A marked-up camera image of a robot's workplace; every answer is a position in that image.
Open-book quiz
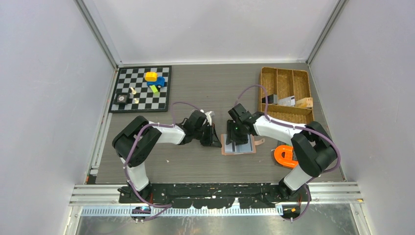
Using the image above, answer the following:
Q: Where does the white chess pawn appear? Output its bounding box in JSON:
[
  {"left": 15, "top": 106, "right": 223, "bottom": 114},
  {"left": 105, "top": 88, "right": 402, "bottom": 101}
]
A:
[{"left": 130, "top": 87, "right": 137, "bottom": 94}]

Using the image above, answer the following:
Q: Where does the black white chessboard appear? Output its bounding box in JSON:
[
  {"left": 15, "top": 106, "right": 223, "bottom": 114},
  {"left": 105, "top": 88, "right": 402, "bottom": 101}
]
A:
[{"left": 109, "top": 66, "right": 172, "bottom": 113}]

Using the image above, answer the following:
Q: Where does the aluminium frame rail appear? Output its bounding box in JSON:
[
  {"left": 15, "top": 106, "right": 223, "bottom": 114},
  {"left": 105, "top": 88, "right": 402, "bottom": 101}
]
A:
[{"left": 69, "top": 182, "right": 364, "bottom": 217}]

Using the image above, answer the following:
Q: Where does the grey striped credit card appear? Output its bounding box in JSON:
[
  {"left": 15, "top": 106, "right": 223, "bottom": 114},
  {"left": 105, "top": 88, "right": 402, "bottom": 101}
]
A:
[{"left": 224, "top": 143, "right": 237, "bottom": 154}]

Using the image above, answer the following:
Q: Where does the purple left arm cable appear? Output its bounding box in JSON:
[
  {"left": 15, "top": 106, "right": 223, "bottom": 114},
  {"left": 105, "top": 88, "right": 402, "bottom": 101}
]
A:
[{"left": 123, "top": 102, "right": 202, "bottom": 222}]

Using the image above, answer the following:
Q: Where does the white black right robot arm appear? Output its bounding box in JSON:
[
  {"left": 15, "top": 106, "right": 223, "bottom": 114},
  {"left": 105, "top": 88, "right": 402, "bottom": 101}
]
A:
[{"left": 227, "top": 104, "right": 340, "bottom": 201}]

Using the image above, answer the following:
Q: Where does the orange horseshoe toy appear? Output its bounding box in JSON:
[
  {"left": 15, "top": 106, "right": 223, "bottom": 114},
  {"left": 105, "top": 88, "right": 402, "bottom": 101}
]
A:
[{"left": 274, "top": 145, "right": 298, "bottom": 169}]

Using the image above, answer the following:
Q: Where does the grey card with stripe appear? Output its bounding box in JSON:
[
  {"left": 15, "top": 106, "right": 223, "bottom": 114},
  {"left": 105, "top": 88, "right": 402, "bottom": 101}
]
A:
[{"left": 277, "top": 95, "right": 296, "bottom": 107}]

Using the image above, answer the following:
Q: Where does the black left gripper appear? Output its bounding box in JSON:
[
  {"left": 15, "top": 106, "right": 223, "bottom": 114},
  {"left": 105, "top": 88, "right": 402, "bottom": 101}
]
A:
[{"left": 193, "top": 123, "right": 221, "bottom": 147}]

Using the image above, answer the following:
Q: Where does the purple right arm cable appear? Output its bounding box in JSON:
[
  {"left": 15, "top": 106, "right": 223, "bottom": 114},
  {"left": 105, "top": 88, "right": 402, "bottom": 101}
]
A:
[{"left": 234, "top": 85, "right": 342, "bottom": 222}]

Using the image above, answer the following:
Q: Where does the pink leather card holder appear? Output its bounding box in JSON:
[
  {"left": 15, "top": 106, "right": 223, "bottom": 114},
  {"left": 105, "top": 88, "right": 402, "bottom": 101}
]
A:
[{"left": 221, "top": 134, "right": 265, "bottom": 156}]

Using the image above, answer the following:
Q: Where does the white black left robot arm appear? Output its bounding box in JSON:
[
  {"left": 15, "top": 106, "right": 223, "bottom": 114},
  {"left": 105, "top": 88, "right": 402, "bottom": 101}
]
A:
[{"left": 112, "top": 110, "right": 222, "bottom": 203}]

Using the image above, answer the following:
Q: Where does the woven bamboo organizer tray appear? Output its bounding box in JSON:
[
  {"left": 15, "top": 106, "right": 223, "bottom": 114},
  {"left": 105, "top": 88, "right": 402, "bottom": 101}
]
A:
[{"left": 259, "top": 67, "right": 314, "bottom": 124}]

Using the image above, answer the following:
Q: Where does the tan card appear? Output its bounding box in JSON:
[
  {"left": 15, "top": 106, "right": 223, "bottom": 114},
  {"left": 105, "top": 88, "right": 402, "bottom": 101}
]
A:
[{"left": 295, "top": 97, "right": 313, "bottom": 108}]

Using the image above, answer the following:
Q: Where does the yellow toy block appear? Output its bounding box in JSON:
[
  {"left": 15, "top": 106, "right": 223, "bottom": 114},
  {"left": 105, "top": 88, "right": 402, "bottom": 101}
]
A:
[{"left": 144, "top": 71, "right": 158, "bottom": 82}]

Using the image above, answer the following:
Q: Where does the green toy block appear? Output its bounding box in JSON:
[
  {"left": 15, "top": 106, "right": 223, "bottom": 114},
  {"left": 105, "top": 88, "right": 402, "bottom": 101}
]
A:
[{"left": 150, "top": 85, "right": 160, "bottom": 94}]

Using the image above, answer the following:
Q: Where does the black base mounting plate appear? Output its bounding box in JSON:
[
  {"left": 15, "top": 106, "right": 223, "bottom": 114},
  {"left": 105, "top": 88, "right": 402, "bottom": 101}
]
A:
[{"left": 117, "top": 183, "right": 311, "bottom": 209}]

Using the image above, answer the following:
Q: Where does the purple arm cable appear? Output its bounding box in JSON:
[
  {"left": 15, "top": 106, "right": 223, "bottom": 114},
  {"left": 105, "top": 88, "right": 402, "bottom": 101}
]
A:
[
  {"left": 123, "top": 102, "right": 202, "bottom": 222},
  {"left": 234, "top": 85, "right": 342, "bottom": 222}
]

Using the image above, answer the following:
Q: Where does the blue toy car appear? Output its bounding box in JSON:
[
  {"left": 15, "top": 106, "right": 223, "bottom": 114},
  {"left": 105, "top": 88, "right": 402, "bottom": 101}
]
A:
[{"left": 147, "top": 76, "right": 165, "bottom": 89}]

